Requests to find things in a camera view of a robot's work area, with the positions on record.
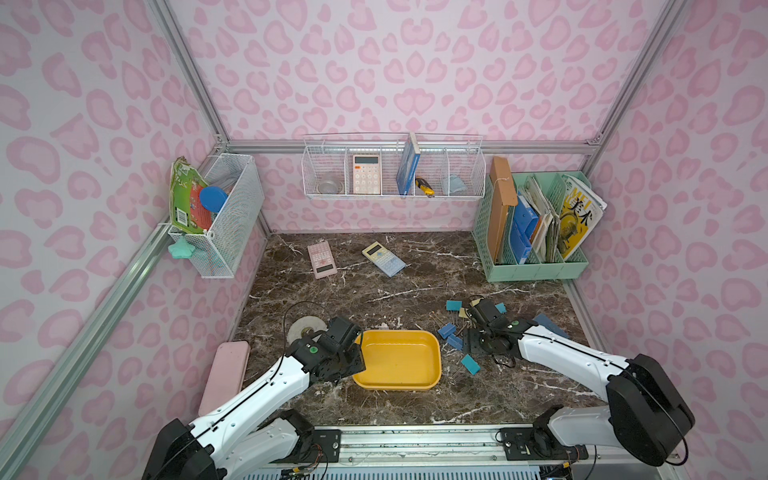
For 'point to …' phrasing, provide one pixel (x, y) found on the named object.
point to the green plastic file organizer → (546, 191)
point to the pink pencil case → (226, 375)
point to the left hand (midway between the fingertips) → (359, 357)
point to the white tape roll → (296, 328)
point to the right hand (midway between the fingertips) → (476, 340)
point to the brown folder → (502, 196)
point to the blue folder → (523, 228)
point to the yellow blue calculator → (384, 259)
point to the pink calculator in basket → (366, 174)
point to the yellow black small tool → (427, 189)
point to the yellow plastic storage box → (399, 360)
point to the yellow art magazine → (581, 213)
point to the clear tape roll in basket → (329, 187)
